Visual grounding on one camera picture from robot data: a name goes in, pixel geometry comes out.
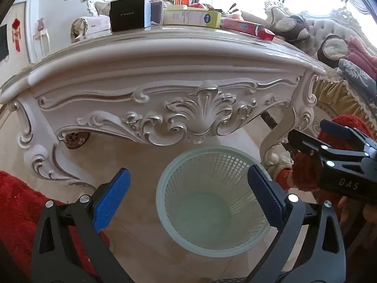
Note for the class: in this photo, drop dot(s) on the brown spotted slipper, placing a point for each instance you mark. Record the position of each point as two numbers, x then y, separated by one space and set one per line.
76 140

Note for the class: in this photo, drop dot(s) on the red carton white lettering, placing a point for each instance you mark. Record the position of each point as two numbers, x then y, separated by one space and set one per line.
244 26

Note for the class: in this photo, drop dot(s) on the pink folded towel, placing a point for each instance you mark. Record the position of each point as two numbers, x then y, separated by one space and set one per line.
362 53

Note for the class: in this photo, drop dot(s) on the white tissue box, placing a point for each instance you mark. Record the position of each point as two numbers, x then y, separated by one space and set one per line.
98 25

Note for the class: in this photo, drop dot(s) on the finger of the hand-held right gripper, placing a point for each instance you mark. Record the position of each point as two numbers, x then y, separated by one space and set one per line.
306 146
335 128

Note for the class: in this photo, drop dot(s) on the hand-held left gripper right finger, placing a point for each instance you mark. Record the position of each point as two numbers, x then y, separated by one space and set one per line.
266 196

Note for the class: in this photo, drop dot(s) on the pink vase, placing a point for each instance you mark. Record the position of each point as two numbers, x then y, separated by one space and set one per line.
40 25

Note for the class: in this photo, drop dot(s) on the red knot wall ornament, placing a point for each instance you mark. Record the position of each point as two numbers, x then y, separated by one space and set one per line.
16 28

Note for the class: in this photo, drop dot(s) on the grey patterned blanket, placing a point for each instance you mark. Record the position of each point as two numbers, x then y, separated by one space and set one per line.
356 73

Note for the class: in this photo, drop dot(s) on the black wall television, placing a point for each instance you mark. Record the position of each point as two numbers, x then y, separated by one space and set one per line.
3 44

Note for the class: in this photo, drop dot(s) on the ornate white carved table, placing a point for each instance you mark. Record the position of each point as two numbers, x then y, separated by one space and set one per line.
176 64

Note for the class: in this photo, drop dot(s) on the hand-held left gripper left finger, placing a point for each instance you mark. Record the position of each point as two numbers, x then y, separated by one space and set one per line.
113 197

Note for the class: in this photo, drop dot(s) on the small white side table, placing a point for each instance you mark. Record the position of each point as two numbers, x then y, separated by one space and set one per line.
41 35

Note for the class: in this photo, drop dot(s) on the grey-blue box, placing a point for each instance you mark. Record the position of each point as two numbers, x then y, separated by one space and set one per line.
156 11

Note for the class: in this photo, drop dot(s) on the grey tufted ornate sofa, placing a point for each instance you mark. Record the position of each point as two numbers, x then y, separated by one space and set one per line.
318 26

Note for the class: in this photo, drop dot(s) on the pale green plastic wastebasket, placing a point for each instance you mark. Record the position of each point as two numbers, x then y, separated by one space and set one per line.
206 212

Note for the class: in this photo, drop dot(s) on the cream cardboard box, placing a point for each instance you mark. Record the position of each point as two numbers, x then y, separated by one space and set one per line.
188 17

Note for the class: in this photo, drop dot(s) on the black cardboard box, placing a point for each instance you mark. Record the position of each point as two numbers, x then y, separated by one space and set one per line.
129 14

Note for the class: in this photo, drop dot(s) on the brown and cream cushion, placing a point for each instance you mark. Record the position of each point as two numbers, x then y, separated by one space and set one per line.
290 28
332 50

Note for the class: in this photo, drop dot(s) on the person's right hand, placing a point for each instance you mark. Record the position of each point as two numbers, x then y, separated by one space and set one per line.
343 209

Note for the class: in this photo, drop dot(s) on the person's right leg red fleece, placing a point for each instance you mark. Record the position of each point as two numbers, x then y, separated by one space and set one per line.
306 171

